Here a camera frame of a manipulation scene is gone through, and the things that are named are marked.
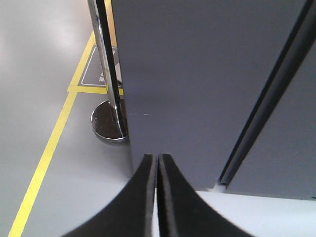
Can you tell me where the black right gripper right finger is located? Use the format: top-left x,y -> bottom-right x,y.
157,154 -> 251,237

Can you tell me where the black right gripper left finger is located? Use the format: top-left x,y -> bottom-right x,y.
64,154 -> 157,237

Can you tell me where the dark grey fridge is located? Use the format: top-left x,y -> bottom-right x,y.
111,0 -> 316,201

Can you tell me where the grey floor sign sticker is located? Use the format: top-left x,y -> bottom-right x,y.
78,45 -> 122,87

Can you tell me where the chrome barrier post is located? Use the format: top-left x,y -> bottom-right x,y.
87,0 -> 128,142

